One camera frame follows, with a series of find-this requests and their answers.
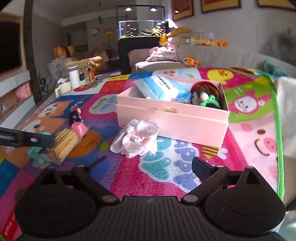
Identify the yellow pillow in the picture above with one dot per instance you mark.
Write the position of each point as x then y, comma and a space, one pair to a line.
178, 31

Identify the panda wall clock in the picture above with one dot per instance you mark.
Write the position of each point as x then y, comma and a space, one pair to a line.
95, 31

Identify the row of orange plush toys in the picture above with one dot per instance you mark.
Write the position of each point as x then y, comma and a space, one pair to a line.
204, 42

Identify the yellow hanging ornament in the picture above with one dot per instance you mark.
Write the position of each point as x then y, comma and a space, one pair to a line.
108, 32

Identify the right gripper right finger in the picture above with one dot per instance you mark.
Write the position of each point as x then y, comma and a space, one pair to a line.
212, 178

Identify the black fish tank cabinet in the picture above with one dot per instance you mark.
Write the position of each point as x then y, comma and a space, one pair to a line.
133, 50

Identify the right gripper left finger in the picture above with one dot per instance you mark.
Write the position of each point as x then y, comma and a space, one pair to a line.
87, 179

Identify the blue white tissue pack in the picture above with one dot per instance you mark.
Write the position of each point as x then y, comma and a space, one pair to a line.
162, 89

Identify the yellow duck plush chair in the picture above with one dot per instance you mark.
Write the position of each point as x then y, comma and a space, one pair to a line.
66, 52

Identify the pink floral blanket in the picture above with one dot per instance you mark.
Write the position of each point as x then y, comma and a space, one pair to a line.
162, 54

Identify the pink pig toy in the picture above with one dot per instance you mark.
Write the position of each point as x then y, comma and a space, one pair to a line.
79, 128

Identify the red gold framed calligraphy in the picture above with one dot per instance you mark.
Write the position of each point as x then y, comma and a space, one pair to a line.
217, 5

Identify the beige sofa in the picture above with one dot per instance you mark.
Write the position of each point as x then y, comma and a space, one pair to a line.
214, 57

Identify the teal toy hair dryer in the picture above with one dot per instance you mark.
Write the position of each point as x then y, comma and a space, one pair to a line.
38, 142

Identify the black red kokeshi doll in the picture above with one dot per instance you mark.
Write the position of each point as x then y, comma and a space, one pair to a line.
74, 115

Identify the glass fish tank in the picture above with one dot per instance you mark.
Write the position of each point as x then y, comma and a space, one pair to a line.
140, 20

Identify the colourful cartoon play mat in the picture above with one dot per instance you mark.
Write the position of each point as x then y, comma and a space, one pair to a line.
167, 155

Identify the pink cardboard box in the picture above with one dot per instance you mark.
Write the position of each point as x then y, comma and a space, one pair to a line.
180, 121

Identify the orange fish plush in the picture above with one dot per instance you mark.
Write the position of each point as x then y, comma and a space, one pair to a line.
190, 62

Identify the grey neck pillow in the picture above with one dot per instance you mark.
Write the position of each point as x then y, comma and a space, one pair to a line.
280, 46

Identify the clear plastic bag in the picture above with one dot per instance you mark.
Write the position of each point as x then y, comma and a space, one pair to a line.
58, 68

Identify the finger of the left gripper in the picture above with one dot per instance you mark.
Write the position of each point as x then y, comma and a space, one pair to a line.
17, 139

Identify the red gold framed picture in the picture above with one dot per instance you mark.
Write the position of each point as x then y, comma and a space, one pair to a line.
182, 9

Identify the white thermos bottle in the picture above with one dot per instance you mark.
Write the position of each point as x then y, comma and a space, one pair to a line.
74, 77

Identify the crochet doll with green flowers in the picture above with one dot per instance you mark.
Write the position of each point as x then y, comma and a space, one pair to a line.
206, 94

